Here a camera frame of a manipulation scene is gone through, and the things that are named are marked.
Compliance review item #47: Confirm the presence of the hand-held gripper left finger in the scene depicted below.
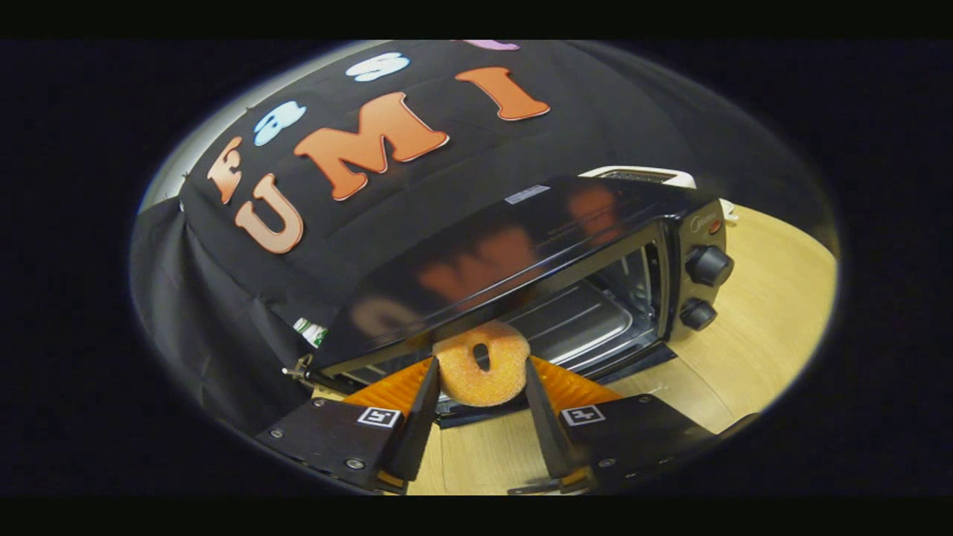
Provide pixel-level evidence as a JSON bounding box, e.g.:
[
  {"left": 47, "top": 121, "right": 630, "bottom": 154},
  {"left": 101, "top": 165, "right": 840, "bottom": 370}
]
[{"left": 255, "top": 356, "right": 442, "bottom": 495}]

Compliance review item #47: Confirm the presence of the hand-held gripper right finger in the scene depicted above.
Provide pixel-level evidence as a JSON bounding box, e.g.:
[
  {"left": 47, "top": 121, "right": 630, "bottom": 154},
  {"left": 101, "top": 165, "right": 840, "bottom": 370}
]
[{"left": 509, "top": 355, "right": 717, "bottom": 496}]

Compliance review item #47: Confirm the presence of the sugared donut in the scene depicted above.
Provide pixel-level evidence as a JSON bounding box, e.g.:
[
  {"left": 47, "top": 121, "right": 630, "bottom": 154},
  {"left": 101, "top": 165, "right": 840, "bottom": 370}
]
[{"left": 433, "top": 320, "right": 532, "bottom": 407}]

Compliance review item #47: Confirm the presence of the black toaster oven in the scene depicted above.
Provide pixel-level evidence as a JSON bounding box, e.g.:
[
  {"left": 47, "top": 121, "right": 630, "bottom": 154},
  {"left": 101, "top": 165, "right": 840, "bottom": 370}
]
[{"left": 307, "top": 174, "right": 738, "bottom": 430}]

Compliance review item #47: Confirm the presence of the white slot toaster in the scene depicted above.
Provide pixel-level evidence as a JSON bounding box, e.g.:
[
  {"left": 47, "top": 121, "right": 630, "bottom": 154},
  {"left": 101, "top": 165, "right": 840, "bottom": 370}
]
[{"left": 579, "top": 165, "right": 739, "bottom": 223}]

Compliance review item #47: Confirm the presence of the white bottle green label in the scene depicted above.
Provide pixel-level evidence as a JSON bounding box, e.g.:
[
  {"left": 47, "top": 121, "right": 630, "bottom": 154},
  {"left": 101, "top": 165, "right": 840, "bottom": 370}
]
[{"left": 293, "top": 318, "right": 330, "bottom": 348}]

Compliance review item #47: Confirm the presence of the metal wire basket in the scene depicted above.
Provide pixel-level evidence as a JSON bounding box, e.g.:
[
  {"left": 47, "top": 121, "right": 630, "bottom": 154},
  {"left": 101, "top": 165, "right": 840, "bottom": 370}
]
[{"left": 281, "top": 354, "right": 317, "bottom": 384}]

